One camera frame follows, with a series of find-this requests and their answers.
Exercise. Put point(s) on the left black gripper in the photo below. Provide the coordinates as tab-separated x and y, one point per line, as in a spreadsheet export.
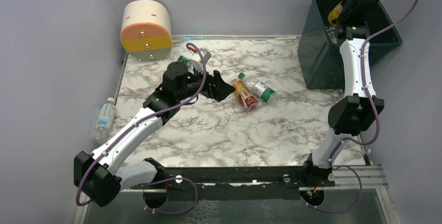
210	85

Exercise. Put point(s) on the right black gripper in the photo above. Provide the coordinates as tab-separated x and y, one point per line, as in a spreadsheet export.
345	11

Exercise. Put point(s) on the yellow bottle green label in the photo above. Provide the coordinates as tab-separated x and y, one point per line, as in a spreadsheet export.
334	14

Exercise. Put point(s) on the amber tea bottle red label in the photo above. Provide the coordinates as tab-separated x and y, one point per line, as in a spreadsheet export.
244	96

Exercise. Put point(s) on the tall clear bottle blue label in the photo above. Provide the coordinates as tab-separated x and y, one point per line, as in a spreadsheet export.
104	122

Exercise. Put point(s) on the clear bottle green cap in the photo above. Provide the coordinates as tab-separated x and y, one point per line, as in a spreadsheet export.
260	89

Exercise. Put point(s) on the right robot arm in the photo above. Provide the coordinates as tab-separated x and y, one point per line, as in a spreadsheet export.
360	106

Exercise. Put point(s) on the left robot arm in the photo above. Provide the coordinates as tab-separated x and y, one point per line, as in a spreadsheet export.
121	153

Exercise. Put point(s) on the dark green plastic bin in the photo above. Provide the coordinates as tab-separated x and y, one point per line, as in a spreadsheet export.
320	59

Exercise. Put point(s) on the clear bottle green label back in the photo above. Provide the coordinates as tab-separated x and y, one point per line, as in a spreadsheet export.
186	61

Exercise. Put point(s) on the round pastel drawer cabinet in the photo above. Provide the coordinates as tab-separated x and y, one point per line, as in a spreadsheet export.
146	30

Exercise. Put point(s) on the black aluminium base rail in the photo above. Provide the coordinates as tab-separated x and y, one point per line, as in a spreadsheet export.
222	183

